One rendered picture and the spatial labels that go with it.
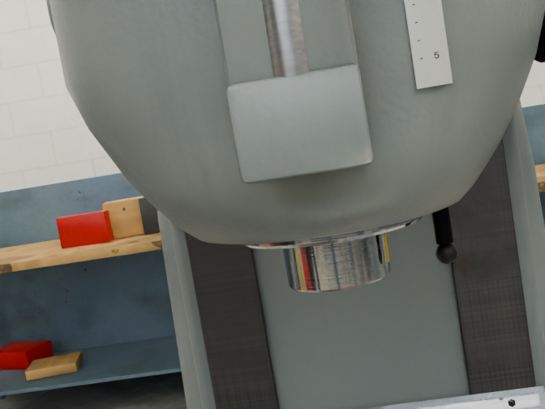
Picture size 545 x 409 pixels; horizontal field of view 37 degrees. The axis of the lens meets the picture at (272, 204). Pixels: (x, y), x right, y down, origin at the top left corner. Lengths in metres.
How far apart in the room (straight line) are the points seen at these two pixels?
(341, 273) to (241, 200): 0.08
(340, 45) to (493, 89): 0.08
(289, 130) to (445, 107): 0.07
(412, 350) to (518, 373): 0.10
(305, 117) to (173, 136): 0.07
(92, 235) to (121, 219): 0.17
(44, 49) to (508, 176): 4.28
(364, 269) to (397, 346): 0.42
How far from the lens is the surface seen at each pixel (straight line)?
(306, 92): 0.24
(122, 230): 4.27
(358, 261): 0.35
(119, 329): 4.91
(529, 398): 0.79
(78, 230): 4.25
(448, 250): 0.37
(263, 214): 0.29
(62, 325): 5.02
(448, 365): 0.78
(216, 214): 0.29
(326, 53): 0.24
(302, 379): 0.78
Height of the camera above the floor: 1.36
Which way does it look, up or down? 6 degrees down
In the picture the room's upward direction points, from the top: 9 degrees counter-clockwise
